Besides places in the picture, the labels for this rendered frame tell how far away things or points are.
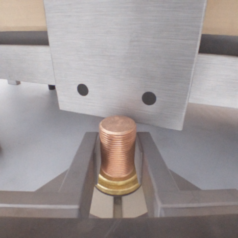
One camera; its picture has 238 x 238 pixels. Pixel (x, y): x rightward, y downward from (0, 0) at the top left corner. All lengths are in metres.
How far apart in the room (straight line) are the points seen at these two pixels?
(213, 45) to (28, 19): 0.26
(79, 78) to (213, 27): 0.15
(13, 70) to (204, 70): 0.25
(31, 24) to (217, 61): 0.26
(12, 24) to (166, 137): 0.33
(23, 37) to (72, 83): 0.18
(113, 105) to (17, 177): 0.20
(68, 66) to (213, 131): 0.33
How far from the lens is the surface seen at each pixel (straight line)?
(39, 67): 0.26
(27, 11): 0.32
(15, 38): 0.35
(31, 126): 0.42
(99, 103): 0.16
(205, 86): 0.19
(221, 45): 0.24
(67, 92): 0.17
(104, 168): 0.16
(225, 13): 0.23
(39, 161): 0.31
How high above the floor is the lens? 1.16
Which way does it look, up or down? 29 degrees up
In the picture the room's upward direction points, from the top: 179 degrees counter-clockwise
